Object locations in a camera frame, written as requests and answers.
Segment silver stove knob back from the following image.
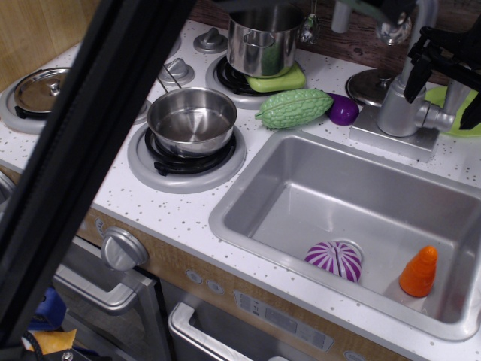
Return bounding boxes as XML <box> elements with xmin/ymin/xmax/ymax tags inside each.
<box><xmin>193</xmin><ymin>28</ymin><xmax>228</xmax><ymax>54</ymax></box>

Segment grey oven control panel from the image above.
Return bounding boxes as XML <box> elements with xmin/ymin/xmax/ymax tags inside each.
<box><xmin>234</xmin><ymin>290</ymin><xmax>334</xmax><ymax>353</ymax></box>

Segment front right stove burner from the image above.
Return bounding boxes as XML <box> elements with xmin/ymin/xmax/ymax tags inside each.
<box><xmin>127</xmin><ymin>126</ymin><xmax>247</xmax><ymax>194</ymax></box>

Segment silver sink basin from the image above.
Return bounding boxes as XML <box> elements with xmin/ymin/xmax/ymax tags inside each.
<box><xmin>209</xmin><ymin>130</ymin><xmax>480</xmax><ymax>341</ymax></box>

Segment silver oven door handle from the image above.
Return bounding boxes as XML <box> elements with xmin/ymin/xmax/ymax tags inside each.
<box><xmin>53</xmin><ymin>265</ymin><xmax>138</xmax><ymax>316</ymax></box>

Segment silver oven dial knob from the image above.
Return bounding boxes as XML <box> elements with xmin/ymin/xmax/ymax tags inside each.
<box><xmin>101</xmin><ymin>226</ymin><xmax>149</xmax><ymax>272</ymax></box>

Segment stove burner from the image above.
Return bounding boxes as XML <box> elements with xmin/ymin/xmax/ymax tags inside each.
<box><xmin>205</xmin><ymin>56</ymin><xmax>282</xmax><ymax>110</ymax></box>
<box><xmin>1</xmin><ymin>78</ymin><xmax>52</xmax><ymax>135</ymax></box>
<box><xmin>127</xmin><ymin>126</ymin><xmax>247</xmax><ymax>194</ymax></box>

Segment steel lid behind faucet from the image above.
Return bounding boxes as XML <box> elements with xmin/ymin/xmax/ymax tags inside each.
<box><xmin>345</xmin><ymin>69</ymin><xmax>397</xmax><ymax>107</ymax></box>

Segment hanging steel ladle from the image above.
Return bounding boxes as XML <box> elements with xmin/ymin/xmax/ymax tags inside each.
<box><xmin>375</xmin><ymin>12</ymin><xmax>412</xmax><ymax>46</ymax></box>

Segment orange tape piece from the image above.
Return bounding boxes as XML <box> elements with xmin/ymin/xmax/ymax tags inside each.
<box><xmin>33</xmin><ymin>329</ymin><xmax>77</xmax><ymax>355</ymax></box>

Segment front left stove burner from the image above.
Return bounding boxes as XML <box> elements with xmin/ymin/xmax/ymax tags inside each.
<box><xmin>1</xmin><ymin>78</ymin><xmax>52</xmax><ymax>135</ymax></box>

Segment green plastic sponge block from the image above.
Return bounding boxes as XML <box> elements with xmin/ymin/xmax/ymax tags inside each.
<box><xmin>244</xmin><ymin>62</ymin><xmax>306</xmax><ymax>93</ymax></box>

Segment silver dishwasher door handle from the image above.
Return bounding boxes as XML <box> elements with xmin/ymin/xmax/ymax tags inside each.
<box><xmin>168</xmin><ymin>302</ymin><xmax>251</xmax><ymax>360</ymax></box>

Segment hanging steel spoon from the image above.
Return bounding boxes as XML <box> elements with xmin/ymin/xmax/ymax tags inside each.
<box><xmin>299</xmin><ymin>0</ymin><xmax>320</xmax><ymax>44</ymax></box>

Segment silver toy faucet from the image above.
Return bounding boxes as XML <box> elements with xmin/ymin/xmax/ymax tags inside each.
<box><xmin>349</xmin><ymin>0</ymin><xmax>458</xmax><ymax>163</ymax></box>

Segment silver faucet lever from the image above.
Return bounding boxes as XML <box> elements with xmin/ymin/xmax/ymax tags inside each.
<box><xmin>442</xmin><ymin>79</ymin><xmax>466</xmax><ymax>130</ymax></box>

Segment purple toy eggplant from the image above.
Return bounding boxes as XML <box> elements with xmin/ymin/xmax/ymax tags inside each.
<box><xmin>327</xmin><ymin>93</ymin><xmax>360</xmax><ymax>126</ymax></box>

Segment green toy bitter melon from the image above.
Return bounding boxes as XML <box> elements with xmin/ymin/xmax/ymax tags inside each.
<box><xmin>255</xmin><ymin>89</ymin><xmax>334</xmax><ymax>129</ymax></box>

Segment back right stove burner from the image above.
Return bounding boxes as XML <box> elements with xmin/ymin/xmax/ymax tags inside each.
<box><xmin>205</xmin><ymin>56</ymin><xmax>282</xmax><ymax>110</ymax></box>

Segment orange toy carrot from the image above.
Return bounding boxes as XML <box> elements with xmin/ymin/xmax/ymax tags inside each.
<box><xmin>399</xmin><ymin>245</ymin><xmax>438</xmax><ymax>298</ymax></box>

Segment tall steel pot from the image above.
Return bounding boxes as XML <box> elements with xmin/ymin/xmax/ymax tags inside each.
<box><xmin>226</xmin><ymin>3</ymin><xmax>304</xmax><ymax>78</ymax></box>

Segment purple white striped toy onion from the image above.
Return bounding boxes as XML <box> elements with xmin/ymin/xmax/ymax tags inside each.
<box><xmin>304</xmin><ymin>241</ymin><xmax>362</xmax><ymax>283</ymax></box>

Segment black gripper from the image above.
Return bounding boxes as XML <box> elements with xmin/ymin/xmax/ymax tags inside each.
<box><xmin>404</xmin><ymin>1</ymin><xmax>480</xmax><ymax>130</ymax></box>

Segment silver stove knob middle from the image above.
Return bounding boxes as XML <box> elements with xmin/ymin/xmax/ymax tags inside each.
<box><xmin>157</xmin><ymin>58</ymin><xmax>195</xmax><ymax>86</ymax></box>

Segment steel lid on left burner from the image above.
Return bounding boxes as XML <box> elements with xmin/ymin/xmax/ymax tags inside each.
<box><xmin>14</xmin><ymin>68</ymin><xmax>70</xmax><ymax>116</ymax></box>

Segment hanging silver utensil handle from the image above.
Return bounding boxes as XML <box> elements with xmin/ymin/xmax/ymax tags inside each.
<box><xmin>331</xmin><ymin>1</ymin><xmax>352</xmax><ymax>34</ymax></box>

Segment lime green plate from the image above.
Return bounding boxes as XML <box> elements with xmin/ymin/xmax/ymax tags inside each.
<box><xmin>425</xmin><ymin>86</ymin><xmax>481</xmax><ymax>138</ymax></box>

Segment small steel saucepan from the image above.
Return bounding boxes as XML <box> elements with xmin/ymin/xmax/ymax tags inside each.
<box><xmin>147</xmin><ymin>77</ymin><xmax>237</xmax><ymax>158</ymax></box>

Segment silver stove knob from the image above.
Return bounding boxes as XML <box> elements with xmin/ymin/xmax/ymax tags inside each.
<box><xmin>193</xmin><ymin>28</ymin><xmax>228</xmax><ymax>54</ymax></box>
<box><xmin>157</xmin><ymin>58</ymin><xmax>195</xmax><ymax>86</ymax></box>

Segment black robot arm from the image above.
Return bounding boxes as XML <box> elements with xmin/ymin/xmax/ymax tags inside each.
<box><xmin>1</xmin><ymin>1</ymin><xmax>480</xmax><ymax>360</ymax></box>

